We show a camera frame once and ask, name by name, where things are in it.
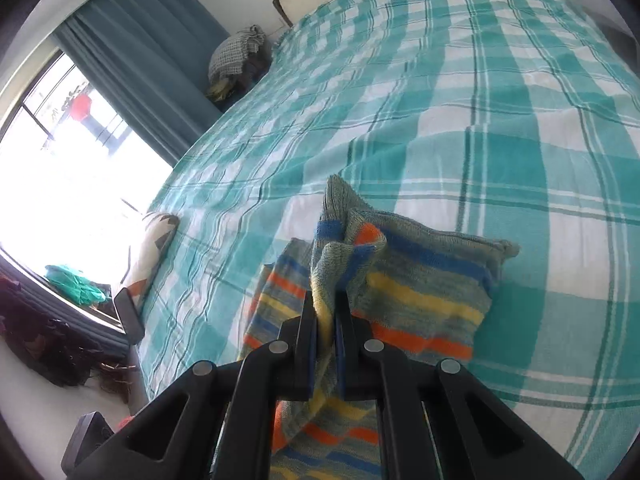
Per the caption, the striped knit sweater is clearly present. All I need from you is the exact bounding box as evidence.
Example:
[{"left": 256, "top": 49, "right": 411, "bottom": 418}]
[{"left": 242, "top": 177, "right": 518, "bottom": 479}]

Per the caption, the dark clothes pile on floor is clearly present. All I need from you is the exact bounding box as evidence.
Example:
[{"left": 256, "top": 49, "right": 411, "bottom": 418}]
[{"left": 1, "top": 275, "right": 130, "bottom": 403}]

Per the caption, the pile of folded clothes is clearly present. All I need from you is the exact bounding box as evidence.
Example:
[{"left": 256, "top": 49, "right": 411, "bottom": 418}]
[{"left": 206, "top": 25, "right": 271, "bottom": 113}]

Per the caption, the green cloth on sill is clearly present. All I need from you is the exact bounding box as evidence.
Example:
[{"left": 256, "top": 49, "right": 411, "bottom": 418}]
[{"left": 44, "top": 266, "right": 110, "bottom": 307}]

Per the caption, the patterned cushion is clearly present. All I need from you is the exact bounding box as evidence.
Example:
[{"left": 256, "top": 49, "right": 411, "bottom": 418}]
[{"left": 120, "top": 212, "right": 179, "bottom": 313}]

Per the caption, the window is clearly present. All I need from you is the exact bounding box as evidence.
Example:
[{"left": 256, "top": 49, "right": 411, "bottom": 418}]
[{"left": 1, "top": 47, "right": 171, "bottom": 328}]

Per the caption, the teal plaid bedspread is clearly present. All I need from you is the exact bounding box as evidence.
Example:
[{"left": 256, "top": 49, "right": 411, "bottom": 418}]
[{"left": 138, "top": 0, "right": 639, "bottom": 479}]

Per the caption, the blue curtain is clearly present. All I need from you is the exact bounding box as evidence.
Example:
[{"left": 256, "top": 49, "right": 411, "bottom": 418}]
[{"left": 53, "top": 0, "right": 229, "bottom": 165}]

